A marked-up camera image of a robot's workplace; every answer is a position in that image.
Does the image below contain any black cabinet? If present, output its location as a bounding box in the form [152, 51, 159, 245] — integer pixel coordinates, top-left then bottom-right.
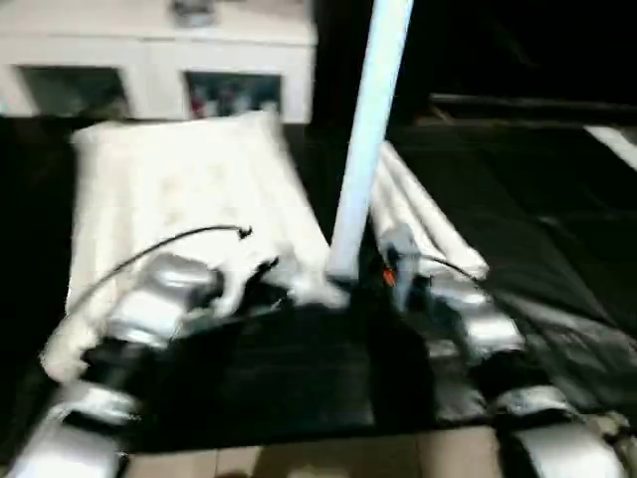
[314, 0, 637, 125]

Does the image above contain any black flat monitor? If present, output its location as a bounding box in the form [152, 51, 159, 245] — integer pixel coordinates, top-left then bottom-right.
[428, 93, 637, 122]

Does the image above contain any white glass-door cabinet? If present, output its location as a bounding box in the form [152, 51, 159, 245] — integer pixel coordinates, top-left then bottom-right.
[0, 0, 319, 125]

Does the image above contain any white plastic table leg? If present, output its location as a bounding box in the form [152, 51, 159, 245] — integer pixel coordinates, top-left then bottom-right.
[368, 164, 404, 250]
[380, 139, 492, 283]
[325, 0, 415, 281]
[374, 149, 449, 265]

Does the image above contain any grey object on cabinet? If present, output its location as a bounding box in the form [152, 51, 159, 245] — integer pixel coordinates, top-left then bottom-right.
[169, 0, 218, 27]

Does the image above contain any white flat strip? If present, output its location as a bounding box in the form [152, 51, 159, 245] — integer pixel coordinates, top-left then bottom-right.
[585, 124, 637, 172]

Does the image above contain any white plastic table top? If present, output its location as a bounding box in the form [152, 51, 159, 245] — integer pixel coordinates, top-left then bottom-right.
[38, 110, 351, 385]

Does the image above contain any black mat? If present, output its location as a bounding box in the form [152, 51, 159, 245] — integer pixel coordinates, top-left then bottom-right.
[0, 115, 637, 454]

